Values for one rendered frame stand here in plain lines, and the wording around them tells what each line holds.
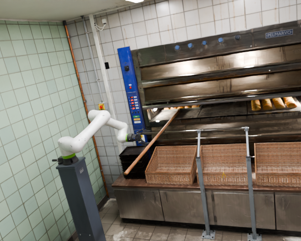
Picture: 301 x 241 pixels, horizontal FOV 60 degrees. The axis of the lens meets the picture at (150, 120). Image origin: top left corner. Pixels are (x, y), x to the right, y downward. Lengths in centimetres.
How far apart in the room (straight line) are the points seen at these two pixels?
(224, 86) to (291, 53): 72
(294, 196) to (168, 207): 131
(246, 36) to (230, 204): 177
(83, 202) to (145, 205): 91
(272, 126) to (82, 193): 213
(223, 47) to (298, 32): 72
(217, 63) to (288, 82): 74
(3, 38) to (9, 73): 33
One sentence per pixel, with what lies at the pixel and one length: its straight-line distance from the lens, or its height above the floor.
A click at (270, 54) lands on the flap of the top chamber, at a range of 303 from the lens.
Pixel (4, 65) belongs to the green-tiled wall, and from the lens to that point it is 287.
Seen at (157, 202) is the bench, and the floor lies 36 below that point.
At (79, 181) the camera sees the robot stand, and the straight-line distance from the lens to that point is 258.
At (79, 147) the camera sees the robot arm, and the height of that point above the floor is 139.
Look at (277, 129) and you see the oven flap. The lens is 321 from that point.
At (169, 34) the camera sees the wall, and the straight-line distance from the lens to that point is 310.
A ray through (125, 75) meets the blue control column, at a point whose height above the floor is 182.
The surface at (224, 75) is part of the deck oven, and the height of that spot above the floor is 166.
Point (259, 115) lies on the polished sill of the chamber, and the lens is 314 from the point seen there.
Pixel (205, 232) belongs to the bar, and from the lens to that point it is 328.
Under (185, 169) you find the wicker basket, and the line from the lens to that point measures 331.
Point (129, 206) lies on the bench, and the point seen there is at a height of 29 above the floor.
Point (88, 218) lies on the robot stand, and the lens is 277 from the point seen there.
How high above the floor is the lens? 212
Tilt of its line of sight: 16 degrees down
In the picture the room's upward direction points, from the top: 10 degrees counter-clockwise
